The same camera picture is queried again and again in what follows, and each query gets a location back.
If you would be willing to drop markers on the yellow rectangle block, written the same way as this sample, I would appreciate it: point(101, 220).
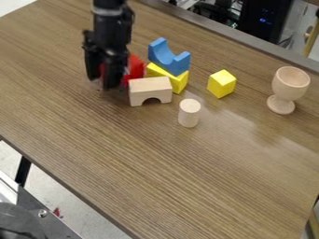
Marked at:
point(174, 77)

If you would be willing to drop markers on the blue arch block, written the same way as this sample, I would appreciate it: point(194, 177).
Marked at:
point(167, 57)

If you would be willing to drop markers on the black computer tower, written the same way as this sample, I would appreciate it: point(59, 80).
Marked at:
point(266, 18)

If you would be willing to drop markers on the wooden egg cup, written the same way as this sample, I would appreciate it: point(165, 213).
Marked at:
point(288, 89)

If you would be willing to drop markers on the natural wooden arch block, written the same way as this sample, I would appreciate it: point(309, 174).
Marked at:
point(149, 90)

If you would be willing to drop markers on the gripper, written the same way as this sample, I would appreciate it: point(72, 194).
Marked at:
point(109, 34)

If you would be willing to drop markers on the natural wooden cylinder block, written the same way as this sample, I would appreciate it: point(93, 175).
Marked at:
point(189, 112)

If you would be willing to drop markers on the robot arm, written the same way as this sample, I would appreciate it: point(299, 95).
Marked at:
point(111, 6)

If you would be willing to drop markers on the yellow cube block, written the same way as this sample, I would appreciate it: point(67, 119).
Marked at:
point(221, 83)

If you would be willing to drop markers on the red rectangle block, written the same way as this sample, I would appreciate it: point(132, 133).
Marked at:
point(135, 69)

